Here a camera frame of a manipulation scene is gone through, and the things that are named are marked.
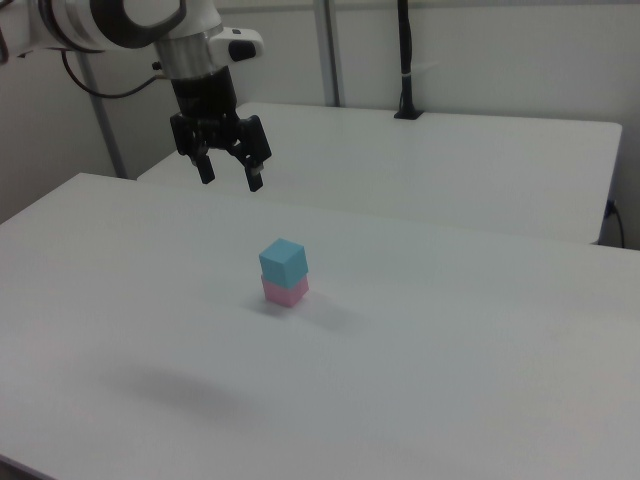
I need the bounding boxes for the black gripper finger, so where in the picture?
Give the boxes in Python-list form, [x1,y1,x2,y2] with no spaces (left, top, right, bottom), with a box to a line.
[227,115,274,194]
[168,113,217,186]

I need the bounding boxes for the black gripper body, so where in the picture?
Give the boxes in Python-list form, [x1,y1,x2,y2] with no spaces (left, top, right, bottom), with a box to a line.
[169,68,242,151]

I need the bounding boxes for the blue cube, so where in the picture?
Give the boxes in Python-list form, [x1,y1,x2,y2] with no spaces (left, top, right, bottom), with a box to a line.
[258,237,307,290]

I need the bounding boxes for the pink cube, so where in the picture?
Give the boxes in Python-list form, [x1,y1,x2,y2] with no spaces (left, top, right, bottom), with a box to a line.
[261,273,310,308]

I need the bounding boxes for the white background table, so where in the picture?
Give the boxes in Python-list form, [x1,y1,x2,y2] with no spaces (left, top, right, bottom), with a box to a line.
[136,102,624,246]

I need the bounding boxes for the black pole with base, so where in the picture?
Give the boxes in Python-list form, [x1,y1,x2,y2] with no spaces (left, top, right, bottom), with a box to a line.
[393,0,425,121]

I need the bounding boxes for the slanted grey metal post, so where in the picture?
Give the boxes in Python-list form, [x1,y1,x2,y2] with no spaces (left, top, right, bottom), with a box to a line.
[74,50,129,180]

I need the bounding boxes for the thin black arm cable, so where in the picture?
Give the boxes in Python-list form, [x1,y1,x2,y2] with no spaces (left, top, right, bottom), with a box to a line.
[61,49,169,99]

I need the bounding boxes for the grey metal wall post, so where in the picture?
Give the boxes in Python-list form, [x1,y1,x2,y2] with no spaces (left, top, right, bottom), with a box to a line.
[313,0,347,108]

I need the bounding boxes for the black wall plug cable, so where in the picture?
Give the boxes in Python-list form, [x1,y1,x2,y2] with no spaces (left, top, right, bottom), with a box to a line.
[604,199,628,248]

